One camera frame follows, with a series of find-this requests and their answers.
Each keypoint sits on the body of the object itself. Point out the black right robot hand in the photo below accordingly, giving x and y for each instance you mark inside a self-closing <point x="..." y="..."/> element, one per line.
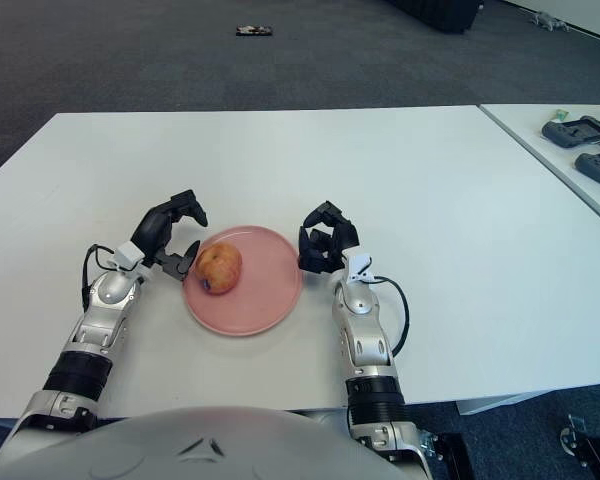
<point x="345" y="237"/>

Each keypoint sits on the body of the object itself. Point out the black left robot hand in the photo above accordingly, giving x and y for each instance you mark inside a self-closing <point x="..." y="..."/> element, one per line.
<point x="155" y="227"/>

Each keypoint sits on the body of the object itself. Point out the red apple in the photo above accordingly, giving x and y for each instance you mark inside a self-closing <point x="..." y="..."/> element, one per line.
<point x="220" y="267"/>

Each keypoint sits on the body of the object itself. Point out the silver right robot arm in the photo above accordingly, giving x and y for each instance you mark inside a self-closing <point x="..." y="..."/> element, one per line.
<point x="360" y="340"/>

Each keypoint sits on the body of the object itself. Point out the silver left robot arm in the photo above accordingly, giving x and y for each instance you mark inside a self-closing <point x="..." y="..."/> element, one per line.
<point x="105" y="310"/>

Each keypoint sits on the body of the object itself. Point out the pink round plate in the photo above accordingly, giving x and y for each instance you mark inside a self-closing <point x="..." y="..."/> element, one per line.
<point x="265" y="295"/>

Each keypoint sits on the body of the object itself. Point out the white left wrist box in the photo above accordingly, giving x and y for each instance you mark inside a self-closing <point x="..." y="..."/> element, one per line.
<point x="127" y="256"/>

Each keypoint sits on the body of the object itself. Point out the flat dark box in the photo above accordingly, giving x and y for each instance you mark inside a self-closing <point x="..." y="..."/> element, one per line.
<point x="255" y="30"/>

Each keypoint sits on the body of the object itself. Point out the grey robot torso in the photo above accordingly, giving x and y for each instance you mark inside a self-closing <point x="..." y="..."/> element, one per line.
<point x="280" y="450"/>

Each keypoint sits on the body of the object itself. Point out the large black case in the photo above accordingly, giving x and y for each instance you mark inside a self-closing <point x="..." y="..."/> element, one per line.
<point x="440" y="15"/>

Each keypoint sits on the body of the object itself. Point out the small green packet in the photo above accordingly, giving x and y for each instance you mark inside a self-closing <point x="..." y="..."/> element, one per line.
<point x="562" y="115"/>

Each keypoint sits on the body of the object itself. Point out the grey caster wheel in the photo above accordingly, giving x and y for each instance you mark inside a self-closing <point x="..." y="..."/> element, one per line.
<point x="570" y="437"/>

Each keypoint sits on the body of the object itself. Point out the white table frame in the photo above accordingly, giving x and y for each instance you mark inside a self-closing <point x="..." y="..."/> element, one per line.
<point x="490" y="404"/>

